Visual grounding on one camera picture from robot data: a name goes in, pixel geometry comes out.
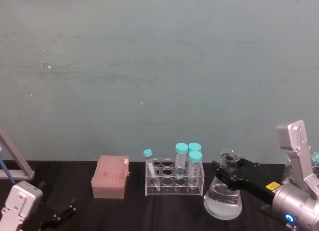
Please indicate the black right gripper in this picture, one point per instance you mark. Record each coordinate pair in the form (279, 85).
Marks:
(259, 183)

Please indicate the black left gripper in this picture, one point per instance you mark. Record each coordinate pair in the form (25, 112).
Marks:
(49, 226)

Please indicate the clear glass conical flask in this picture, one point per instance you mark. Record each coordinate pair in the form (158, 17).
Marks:
(222, 203)

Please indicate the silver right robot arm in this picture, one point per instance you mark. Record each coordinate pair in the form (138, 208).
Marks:
(294, 203)

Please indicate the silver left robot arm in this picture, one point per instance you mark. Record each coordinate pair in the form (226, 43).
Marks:
(20, 203)

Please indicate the wide clear tube teal cap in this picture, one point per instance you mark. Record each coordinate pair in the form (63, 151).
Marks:
(195, 166)
(195, 146)
(181, 156)

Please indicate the clear glass vessel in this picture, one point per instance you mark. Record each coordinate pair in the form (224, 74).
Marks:
(287, 174)

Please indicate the pink pipette tip box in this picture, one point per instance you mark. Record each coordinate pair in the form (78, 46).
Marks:
(109, 177)

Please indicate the clear acrylic tube rack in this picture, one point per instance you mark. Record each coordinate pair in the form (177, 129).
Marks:
(172, 189)

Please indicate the blue pipette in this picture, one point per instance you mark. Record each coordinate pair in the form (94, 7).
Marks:
(6, 169)

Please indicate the grey metal stand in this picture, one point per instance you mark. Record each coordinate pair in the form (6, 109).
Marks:
(15, 156)

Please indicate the black table cloth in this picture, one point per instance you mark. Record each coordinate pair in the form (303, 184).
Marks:
(139, 213)

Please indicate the clear bottle teal cap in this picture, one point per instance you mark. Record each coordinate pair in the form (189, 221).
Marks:
(315, 161)

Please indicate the slim clear tube teal cap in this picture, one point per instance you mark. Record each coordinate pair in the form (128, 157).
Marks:
(150, 163)

